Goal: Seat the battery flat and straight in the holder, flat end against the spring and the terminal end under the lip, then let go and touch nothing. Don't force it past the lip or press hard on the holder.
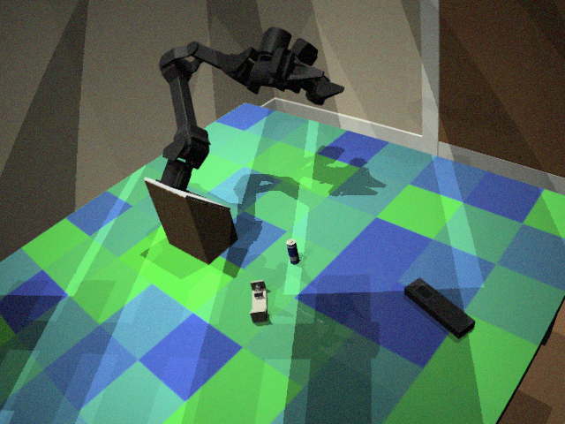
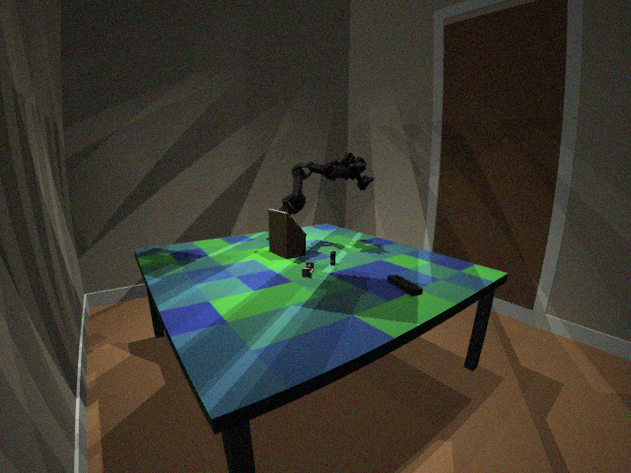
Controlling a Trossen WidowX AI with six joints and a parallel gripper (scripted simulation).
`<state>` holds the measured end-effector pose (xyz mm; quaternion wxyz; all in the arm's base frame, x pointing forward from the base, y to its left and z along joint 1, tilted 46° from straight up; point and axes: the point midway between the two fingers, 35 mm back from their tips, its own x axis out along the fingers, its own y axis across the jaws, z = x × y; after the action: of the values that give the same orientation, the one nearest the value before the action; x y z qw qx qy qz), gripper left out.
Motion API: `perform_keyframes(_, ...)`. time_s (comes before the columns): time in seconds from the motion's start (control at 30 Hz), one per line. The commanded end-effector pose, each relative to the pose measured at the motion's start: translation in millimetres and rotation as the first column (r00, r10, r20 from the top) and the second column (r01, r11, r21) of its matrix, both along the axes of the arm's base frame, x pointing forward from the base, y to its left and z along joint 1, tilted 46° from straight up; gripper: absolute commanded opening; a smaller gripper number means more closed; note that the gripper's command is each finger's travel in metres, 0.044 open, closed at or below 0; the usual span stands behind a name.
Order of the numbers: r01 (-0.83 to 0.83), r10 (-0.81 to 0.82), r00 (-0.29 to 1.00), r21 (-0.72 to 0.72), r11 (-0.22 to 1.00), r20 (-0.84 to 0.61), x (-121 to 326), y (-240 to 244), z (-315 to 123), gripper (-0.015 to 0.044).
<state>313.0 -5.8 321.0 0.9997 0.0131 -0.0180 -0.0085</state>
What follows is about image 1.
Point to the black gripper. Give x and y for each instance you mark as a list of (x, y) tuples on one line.
[(287, 71)]

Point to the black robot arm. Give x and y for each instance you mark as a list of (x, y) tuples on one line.
[(191, 142)]

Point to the blue and silver battery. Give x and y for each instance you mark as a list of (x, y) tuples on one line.
[(293, 251)]

